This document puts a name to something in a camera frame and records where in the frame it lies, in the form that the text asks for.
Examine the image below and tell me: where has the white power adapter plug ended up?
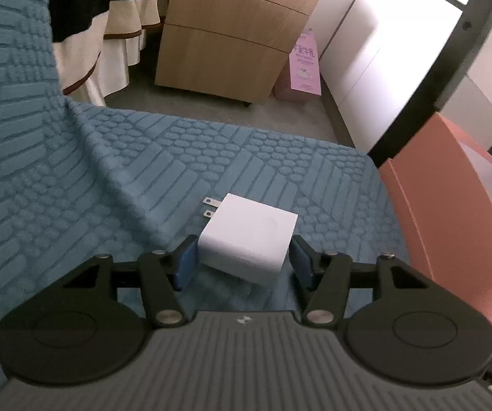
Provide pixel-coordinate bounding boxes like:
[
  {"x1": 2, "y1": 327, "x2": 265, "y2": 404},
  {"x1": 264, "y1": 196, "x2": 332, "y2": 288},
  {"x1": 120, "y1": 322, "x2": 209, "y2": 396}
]
[{"x1": 198, "y1": 193, "x2": 298, "y2": 286}]

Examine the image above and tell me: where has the pink storage box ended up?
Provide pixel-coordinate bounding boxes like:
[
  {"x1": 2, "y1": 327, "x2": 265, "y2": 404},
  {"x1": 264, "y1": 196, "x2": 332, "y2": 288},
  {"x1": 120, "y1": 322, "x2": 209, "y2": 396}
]
[{"x1": 379, "y1": 113, "x2": 492, "y2": 324}]

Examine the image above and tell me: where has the blue textured blanket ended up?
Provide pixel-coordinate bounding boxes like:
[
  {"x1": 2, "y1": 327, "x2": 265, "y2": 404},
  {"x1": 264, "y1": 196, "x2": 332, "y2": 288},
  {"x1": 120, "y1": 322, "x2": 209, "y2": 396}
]
[{"x1": 0, "y1": 0, "x2": 409, "y2": 403}]

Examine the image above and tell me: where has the striped cream bedding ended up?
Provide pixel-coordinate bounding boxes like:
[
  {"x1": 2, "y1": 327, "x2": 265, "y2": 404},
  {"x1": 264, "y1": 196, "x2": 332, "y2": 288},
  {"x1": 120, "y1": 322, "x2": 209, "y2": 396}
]
[{"x1": 48, "y1": 0, "x2": 161, "y2": 106}]

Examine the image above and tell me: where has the wooden drawer cabinet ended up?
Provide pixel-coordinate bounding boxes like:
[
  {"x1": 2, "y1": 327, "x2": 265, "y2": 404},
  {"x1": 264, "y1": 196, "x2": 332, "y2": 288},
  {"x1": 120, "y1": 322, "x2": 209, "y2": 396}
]
[{"x1": 155, "y1": 0, "x2": 319, "y2": 104}]

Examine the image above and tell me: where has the white chair with black frame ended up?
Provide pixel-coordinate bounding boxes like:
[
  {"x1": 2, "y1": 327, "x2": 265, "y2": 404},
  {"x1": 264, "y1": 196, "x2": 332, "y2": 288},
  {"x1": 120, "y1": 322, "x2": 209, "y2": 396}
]
[{"x1": 309, "y1": 0, "x2": 492, "y2": 165}]

